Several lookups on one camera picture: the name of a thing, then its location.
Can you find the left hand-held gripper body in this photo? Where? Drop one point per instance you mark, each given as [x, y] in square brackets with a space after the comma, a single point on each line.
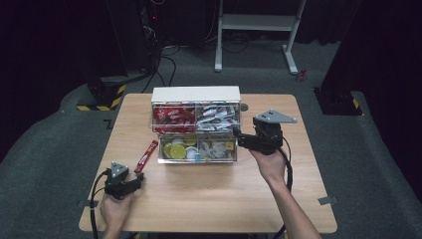
[116, 182]

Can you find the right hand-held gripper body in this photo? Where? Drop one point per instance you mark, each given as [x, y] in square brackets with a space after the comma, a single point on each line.
[267, 137]

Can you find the long red stick sachet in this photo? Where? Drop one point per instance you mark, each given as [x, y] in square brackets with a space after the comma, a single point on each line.
[146, 157]

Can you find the white clear-front organizer box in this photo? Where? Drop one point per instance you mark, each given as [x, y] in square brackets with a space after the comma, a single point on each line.
[195, 94]

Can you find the pile of red sachets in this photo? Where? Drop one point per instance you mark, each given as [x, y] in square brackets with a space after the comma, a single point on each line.
[172, 118]

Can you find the person's right hand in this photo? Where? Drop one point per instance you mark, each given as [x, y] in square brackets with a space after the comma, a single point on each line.
[272, 166]

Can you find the person's left hand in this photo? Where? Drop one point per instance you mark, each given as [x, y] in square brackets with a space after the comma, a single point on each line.
[114, 212]

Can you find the pile of white creamer packets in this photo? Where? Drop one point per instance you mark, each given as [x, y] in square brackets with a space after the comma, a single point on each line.
[217, 150]

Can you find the round grey table grommet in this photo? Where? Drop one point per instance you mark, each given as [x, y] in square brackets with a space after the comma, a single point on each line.
[244, 107]

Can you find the pile of silver sachets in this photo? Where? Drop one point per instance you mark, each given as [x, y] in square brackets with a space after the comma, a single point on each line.
[217, 119]

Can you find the grey tape piece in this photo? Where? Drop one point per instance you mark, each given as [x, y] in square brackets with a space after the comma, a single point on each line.
[85, 203]
[327, 200]

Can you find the pile of yellow white capsules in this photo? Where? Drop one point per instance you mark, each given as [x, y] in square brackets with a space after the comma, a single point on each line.
[178, 151]

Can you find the small red floor object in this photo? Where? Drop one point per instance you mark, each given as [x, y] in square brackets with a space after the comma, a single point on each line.
[301, 75]

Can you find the black yellow striped stand base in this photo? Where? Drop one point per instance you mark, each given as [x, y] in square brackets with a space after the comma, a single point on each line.
[105, 98]

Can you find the white metal stand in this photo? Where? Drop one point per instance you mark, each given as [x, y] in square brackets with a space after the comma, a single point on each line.
[255, 22]

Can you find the dark equipment rack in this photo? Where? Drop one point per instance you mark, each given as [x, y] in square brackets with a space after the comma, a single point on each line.
[150, 30]

